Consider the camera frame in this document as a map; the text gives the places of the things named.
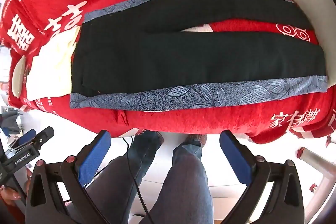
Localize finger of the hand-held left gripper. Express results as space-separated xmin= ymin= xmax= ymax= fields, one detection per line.
xmin=10 ymin=129 xmax=37 ymax=151
xmin=31 ymin=127 xmax=55 ymax=150

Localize red printed blanket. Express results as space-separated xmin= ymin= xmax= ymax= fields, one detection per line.
xmin=0 ymin=0 xmax=336 ymax=145

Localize person's left leg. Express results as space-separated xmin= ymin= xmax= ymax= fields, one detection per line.
xmin=85 ymin=131 xmax=164 ymax=224

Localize white pillow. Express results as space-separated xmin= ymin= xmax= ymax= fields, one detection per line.
xmin=290 ymin=0 xmax=329 ymax=28

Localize white folded cloth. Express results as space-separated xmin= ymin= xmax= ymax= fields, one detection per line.
xmin=26 ymin=42 xmax=72 ymax=101

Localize cream cloth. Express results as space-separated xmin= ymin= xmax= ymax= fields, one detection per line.
xmin=50 ymin=27 xmax=80 ymax=94

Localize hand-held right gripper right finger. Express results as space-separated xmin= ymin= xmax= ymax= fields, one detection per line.
xmin=219 ymin=130 xmax=306 ymax=224

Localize black pants with blue trim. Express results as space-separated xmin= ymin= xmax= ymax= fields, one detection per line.
xmin=70 ymin=0 xmax=328 ymax=111

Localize black cable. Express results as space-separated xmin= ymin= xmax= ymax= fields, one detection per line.
xmin=63 ymin=136 xmax=149 ymax=216

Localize person's right leg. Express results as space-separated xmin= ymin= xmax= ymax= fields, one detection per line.
xmin=139 ymin=135 xmax=214 ymax=224

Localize cream oval object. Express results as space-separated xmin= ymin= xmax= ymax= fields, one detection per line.
xmin=12 ymin=55 xmax=27 ymax=97

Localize person's left hand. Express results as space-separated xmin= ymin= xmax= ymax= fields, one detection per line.
xmin=0 ymin=168 xmax=32 ymax=207

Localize person's leg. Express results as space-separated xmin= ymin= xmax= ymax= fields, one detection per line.
xmin=85 ymin=131 xmax=164 ymax=224
xmin=139 ymin=135 xmax=214 ymax=224

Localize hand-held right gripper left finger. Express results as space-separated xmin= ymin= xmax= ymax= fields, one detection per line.
xmin=25 ymin=130 xmax=112 ymax=224

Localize silver metal frame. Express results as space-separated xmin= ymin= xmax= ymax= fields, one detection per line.
xmin=297 ymin=147 xmax=336 ymax=222

